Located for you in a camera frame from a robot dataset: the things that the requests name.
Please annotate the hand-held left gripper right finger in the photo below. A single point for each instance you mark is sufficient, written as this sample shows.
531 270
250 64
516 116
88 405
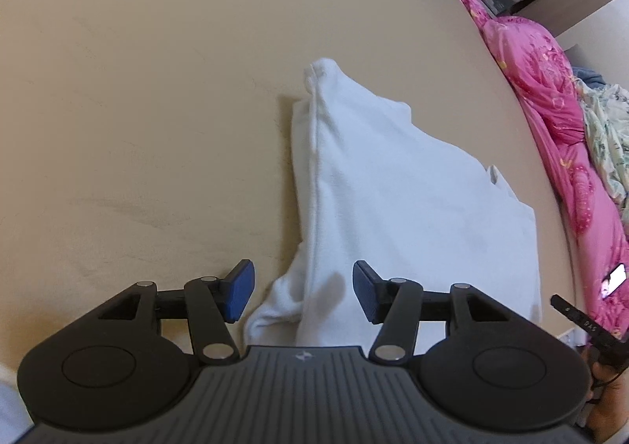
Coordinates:
367 291

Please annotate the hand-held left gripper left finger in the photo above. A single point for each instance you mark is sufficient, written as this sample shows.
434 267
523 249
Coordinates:
241 289

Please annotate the white small garment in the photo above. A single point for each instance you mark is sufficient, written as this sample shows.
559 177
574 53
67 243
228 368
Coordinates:
393 208

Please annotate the person's right hand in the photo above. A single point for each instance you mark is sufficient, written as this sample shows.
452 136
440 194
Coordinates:
609 404

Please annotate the smartphone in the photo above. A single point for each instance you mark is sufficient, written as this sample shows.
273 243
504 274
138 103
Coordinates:
614 280

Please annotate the pale floral cloth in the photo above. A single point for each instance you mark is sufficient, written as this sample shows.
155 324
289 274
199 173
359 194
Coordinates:
607 129

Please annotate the beige bed sheet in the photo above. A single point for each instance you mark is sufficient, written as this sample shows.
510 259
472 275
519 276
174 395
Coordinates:
147 105

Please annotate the pink floral quilt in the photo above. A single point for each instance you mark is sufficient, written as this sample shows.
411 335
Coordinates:
555 105

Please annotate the grey blue cloth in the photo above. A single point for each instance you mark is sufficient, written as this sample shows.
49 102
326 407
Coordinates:
589 76

